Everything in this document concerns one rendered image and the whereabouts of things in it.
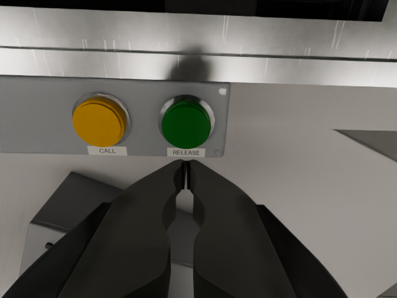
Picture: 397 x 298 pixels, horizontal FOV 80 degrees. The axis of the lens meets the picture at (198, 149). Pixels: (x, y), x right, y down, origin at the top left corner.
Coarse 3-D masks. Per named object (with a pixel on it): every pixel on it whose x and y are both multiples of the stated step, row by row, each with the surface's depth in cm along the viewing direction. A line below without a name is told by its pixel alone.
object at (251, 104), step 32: (0, 0) 24; (32, 0) 24; (64, 0) 24; (96, 0) 24; (128, 0) 24; (160, 0) 24; (256, 96) 29; (288, 96) 30; (320, 96) 30; (352, 96) 30; (384, 96) 30; (320, 128) 32; (352, 128) 32; (384, 128) 32
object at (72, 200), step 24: (72, 192) 31; (96, 192) 33; (120, 192) 35; (48, 216) 27; (72, 216) 28; (192, 216) 38; (48, 240) 27; (192, 240) 34; (24, 264) 29; (192, 264) 30; (192, 288) 32
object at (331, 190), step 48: (240, 144) 33; (288, 144) 33; (336, 144) 33; (0, 192) 36; (48, 192) 36; (288, 192) 37; (336, 192) 37; (384, 192) 37; (0, 240) 40; (336, 240) 42; (384, 240) 42; (0, 288) 46; (384, 288) 49
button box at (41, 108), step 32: (0, 96) 19; (32, 96) 19; (64, 96) 19; (96, 96) 19; (128, 96) 19; (160, 96) 19; (192, 96) 19; (224, 96) 19; (0, 128) 20; (32, 128) 20; (64, 128) 20; (128, 128) 20; (160, 128) 20; (224, 128) 21
